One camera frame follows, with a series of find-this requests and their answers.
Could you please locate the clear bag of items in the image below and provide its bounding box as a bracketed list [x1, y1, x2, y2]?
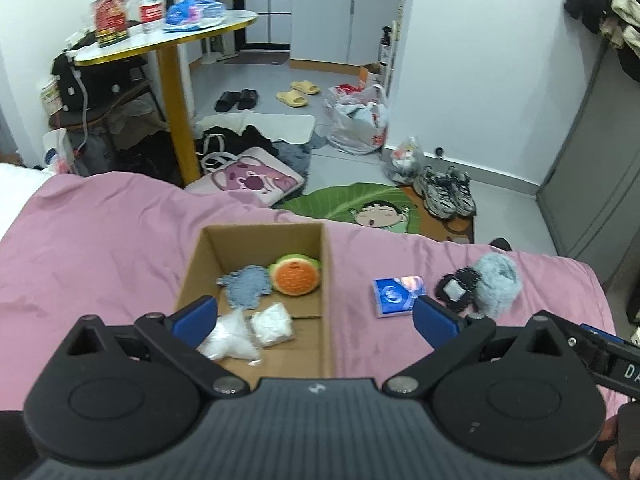
[383, 136, 425, 185]

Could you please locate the brown cardboard box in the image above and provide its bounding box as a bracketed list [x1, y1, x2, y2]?
[176, 222, 334, 386]

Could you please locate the pink bed sheet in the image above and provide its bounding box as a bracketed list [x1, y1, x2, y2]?
[0, 170, 622, 421]

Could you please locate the grey sneaker left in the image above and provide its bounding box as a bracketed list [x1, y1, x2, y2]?
[412, 166, 457, 220]

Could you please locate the yellow slipper far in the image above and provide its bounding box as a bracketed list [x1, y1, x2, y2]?
[291, 80, 320, 96]

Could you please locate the water bottle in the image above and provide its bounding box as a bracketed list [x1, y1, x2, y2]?
[138, 0, 165, 34]

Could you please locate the red snack package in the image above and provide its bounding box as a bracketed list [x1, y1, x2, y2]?
[91, 0, 129, 48]

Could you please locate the black slipper left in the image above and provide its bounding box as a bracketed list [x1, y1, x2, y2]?
[215, 91, 241, 113]

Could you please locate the grey sneaker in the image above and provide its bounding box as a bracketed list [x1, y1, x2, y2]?
[447, 166, 477, 218]
[412, 166, 457, 220]

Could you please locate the person's right hand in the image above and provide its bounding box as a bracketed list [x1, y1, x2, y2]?
[598, 416, 620, 479]

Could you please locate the black slipper right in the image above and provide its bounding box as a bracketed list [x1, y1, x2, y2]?
[236, 89, 259, 110]

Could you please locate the black clothes pile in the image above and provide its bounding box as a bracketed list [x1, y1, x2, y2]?
[195, 126, 279, 157]

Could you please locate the yellow slipper near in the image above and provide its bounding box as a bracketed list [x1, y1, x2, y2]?
[276, 89, 308, 108]

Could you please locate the black stitched fabric pouch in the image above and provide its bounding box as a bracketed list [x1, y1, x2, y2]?
[435, 266, 480, 313]

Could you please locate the grey blue floor rug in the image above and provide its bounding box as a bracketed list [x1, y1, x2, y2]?
[272, 132, 326, 200]

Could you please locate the blue plastic bag on table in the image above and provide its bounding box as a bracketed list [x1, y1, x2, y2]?
[163, 0, 227, 32]

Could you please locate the white kitchen cabinet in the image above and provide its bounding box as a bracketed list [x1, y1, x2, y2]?
[290, 0, 404, 66]

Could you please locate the grey cabinet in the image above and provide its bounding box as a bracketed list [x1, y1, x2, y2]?
[537, 49, 639, 284]

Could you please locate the yellow leg round table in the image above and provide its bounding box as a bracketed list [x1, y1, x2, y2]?
[73, 10, 257, 184]

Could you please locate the white plastic bag bundle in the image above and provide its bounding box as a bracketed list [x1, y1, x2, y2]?
[250, 302, 294, 348]

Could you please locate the white red shopping bag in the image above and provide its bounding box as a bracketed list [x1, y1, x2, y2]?
[324, 84, 390, 155]

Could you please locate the blue denim cloth piece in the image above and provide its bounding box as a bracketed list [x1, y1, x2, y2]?
[217, 264, 272, 310]

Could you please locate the black polka dot bag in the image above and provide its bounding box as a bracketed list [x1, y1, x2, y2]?
[51, 53, 148, 112]

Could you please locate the green leaf cartoon rug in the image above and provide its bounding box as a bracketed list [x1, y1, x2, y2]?
[277, 182, 474, 244]

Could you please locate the grey fluffy cloth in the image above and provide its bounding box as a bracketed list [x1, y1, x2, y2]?
[472, 252, 522, 320]

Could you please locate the blue tissue pack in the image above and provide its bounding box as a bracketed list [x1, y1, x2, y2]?
[373, 275, 426, 318]

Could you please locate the yellow slipper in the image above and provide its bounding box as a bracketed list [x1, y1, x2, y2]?
[291, 80, 320, 96]
[276, 89, 308, 108]

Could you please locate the grey sneaker right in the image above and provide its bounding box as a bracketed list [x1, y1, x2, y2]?
[447, 166, 477, 218]

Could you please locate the black slipper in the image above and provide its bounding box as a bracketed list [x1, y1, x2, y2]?
[236, 89, 259, 110]
[215, 91, 241, 113]

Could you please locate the white floor mat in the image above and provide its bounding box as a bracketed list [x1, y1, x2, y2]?
[198, 110, 316, 145]

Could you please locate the clear plastic bag of filling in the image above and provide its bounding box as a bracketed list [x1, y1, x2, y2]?
[198, 310, 260, 362]

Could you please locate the hamburger plush toy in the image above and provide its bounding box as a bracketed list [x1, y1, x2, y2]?
[268, 254, 321, 297]

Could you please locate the pink bear cushion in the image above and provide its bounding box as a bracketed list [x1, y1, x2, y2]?
[186, 146, 305, 206]

